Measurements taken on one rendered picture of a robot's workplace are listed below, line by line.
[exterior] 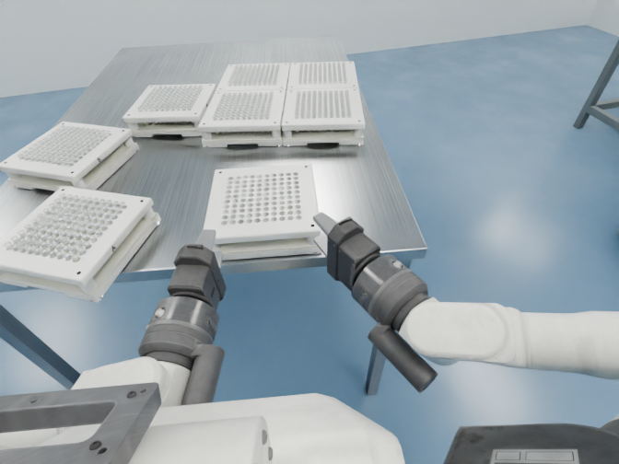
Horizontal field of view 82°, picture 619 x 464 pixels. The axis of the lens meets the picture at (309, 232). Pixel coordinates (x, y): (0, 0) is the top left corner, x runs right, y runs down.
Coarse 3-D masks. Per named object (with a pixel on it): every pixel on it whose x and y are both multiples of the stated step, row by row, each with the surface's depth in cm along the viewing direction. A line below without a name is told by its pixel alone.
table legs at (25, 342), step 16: (0, 320) 89; (16, 320) 94; (0, 336) 93; (16, 336) 94; (32, 336) 99; (32, 352) 99; (48, 352) 105; (48, 368) 107; (64, 368) 111; (368, 368) 131; (64, 384) 115; (368, 384) 134
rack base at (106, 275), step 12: (156, 216) 85; (144, 228) 82; (132, 240) 79; (144, 240) 82; (120, 252) 76; (132, 252) 78; (108, 264) 74; (120, 264) 75; (0, 276) 73; (12, 276) 73; (24, 276) 73; (96, 276) 72; (108, 276) 72; (48, 288) 71; (60, 288) 70; (72, 288) 70; (96, 300) 70
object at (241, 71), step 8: (240, 64) 136; (256, 64) 136; (264, 64) 136; (272, 64) 136; (232, 72) 131; (240, 72) 132; (248, 72) 131; (256, 72) 131; (272, 72) 130; (232, 80) 127; (240, 80) 127; (248, 80) 126; (256, 80) 126; (264, 80) 125
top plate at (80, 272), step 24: (72, 192) 84; (96, 192) 84; (120, 216) 78; (0, 240) 74; (120, 240) 74; (0, 264) 69; (24, 264) 69; (48, 264) 69; (72, 264) 68; (96, 264) 69
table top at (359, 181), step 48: (144, 48) 179; (192, 48) 176; (240, 48) 174; (288, 48) 172; (336, 48) 170; (96, 96) 140; (144, 144) 113; (192, 144) 112; (336, 144) 109; (0, 192) 97; (48, 192) 97; (144, 192) 95; (192, 192) 95; (336, 192) 93; (384, 192) 92; (192, 240) 82; (384, 240) 80; (0, 288) 77
